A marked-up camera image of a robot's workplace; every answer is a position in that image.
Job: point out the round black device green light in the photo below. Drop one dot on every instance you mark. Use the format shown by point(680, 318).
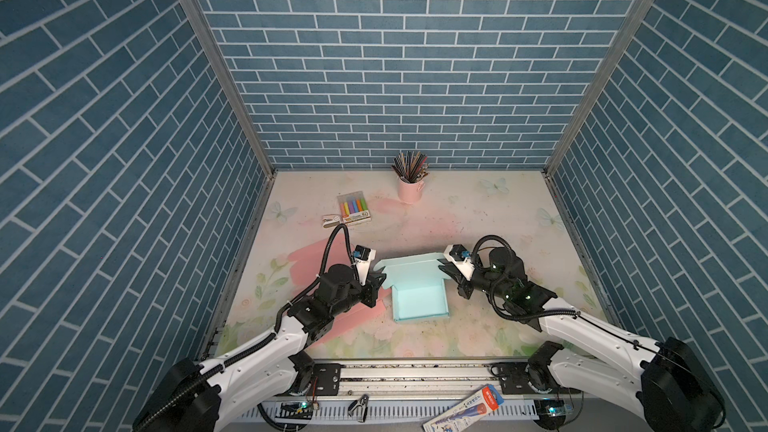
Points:
point(551, 415)

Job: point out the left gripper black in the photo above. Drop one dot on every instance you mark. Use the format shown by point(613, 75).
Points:
point(371, 288)

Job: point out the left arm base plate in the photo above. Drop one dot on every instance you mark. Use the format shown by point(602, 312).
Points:
point(323, 379)

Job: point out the clear highlighter marker pack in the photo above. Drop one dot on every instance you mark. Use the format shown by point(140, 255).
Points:
point(353, 208)

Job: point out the small green circuit board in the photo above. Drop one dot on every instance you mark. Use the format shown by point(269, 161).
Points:
point(296, 411)

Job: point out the red blue pen package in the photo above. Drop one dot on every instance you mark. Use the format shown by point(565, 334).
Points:
point(475, 407)

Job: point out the black metal clip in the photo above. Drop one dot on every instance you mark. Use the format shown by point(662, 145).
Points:
point(359, 409)

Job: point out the pink metal pencil cup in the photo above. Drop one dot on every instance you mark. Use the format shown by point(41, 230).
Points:
point(410, 192)

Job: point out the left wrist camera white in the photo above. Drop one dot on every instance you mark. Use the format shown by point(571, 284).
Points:
point(362, 259)

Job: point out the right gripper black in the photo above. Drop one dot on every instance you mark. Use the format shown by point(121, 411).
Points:
point(458, 277)

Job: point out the small white eraser box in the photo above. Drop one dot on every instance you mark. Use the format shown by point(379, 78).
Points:
point(331, 221)

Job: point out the bundle of coloured pencils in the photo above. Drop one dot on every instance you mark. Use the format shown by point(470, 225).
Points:
point(411, 166)

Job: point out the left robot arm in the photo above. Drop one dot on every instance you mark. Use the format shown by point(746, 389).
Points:
point(209, 395)

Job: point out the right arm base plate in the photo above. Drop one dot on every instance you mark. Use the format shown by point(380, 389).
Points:
point(524, 377)

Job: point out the light blue paper box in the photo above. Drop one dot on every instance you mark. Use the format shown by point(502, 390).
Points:
point(417, 286)

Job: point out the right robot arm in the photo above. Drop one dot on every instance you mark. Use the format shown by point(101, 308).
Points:
point(663, 383)

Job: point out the aluminium mounting rail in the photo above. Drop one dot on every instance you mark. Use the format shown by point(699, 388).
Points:
point(440, 380)

